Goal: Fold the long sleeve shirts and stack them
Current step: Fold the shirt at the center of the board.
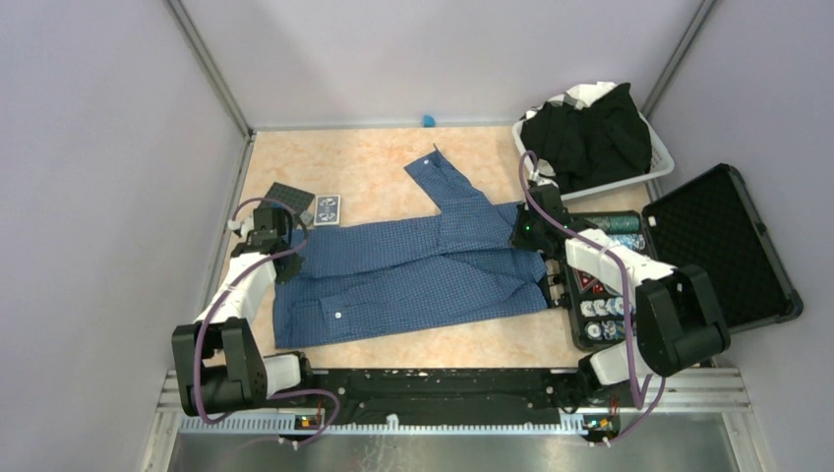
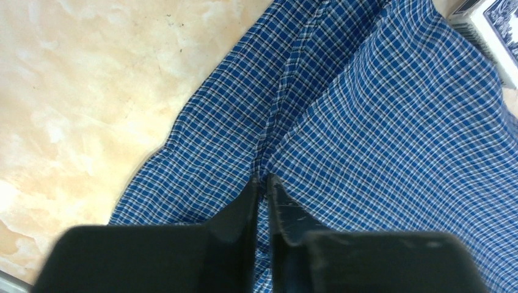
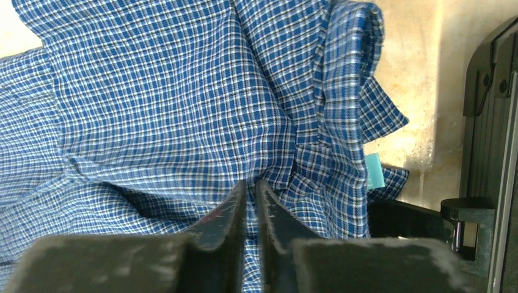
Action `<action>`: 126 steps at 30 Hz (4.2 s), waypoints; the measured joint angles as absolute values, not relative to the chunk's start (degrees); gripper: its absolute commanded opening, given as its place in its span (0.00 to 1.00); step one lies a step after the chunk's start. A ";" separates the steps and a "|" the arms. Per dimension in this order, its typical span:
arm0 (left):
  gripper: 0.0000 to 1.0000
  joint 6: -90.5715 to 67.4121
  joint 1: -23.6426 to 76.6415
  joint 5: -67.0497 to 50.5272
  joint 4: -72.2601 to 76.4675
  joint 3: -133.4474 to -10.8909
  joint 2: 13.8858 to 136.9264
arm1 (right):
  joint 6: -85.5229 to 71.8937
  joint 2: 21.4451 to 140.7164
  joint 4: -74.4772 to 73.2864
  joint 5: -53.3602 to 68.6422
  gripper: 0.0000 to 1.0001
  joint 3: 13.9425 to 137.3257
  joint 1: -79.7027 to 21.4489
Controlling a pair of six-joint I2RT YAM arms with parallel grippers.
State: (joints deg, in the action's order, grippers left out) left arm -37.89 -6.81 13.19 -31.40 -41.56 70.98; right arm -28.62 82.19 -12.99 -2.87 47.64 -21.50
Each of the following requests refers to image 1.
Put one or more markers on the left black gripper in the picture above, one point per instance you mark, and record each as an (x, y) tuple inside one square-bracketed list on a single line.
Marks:
[(291, 268)]

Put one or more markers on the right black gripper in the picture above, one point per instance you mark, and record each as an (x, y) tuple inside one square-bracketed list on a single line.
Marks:
[(518, 238)]

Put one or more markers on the blue checkered long sleeve shirt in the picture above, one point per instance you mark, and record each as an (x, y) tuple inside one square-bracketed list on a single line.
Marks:
[(389, 277)]

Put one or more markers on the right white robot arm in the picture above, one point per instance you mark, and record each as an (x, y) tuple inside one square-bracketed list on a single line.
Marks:
[(672, 315)]

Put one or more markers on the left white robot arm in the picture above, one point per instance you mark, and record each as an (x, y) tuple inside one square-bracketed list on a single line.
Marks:
[(218, 364)]

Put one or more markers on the small grey toy brick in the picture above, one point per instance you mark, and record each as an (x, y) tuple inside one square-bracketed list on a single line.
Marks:
[(307, 219)]

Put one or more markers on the dark grey building baseplate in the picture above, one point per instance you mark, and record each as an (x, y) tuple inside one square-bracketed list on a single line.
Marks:
[(297, 199)]

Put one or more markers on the black shirt in basket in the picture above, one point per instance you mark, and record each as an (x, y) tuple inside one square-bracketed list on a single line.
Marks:
[(586, 143)]

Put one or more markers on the white garment in basket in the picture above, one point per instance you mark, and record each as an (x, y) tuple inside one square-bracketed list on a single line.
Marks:
[(577, 97)]

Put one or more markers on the white plastic laundry basket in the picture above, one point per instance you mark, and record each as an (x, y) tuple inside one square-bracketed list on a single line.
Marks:
[(655, 163)]

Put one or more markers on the black poker chip case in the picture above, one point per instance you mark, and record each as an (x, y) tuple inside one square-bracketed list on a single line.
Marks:
[(711, 222)]

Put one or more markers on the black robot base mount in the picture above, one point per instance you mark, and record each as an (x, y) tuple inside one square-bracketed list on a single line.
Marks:
[(451, 397)]

